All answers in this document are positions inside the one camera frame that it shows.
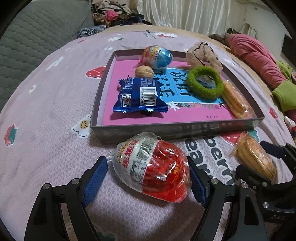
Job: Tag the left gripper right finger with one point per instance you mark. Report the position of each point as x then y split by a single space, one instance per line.
244 222

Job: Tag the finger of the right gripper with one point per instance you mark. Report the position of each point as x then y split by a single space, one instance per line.
273 150
255 180

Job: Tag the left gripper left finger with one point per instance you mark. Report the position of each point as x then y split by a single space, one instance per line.
46 219

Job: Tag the cracker pack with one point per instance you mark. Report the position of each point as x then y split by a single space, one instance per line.
254 156
236 102

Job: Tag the red toy egg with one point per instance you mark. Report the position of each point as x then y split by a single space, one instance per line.
152 166

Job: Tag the blue snack packet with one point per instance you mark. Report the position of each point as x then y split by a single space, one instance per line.
139 94

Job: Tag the beige sheer scrunchie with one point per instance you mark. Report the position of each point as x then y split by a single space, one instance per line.
201 54

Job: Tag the walnut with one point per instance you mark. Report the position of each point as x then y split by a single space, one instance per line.
144 72

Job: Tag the blue toy egg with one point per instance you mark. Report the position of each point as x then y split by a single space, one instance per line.
156 57

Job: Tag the green garment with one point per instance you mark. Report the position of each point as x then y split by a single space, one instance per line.
285 92

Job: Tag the purple strawberry blanket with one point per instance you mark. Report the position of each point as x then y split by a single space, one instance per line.
42 142

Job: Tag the pink quilt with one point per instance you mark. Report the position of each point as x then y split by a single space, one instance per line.
260 59

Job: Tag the black television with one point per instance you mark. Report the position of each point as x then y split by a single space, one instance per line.
289 49

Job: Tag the dark shallow box tray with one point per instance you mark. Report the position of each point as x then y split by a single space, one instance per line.
115 134

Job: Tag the pink blue book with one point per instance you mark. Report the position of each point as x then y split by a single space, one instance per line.
182 105

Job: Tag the white curtain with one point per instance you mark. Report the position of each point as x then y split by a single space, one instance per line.
204 16

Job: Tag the grey quilted headboard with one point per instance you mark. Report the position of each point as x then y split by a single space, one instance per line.
38 30

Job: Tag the blue floral pillow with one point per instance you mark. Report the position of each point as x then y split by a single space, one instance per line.
89 31

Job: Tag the pile of clothes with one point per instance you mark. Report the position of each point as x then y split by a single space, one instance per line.
112 13

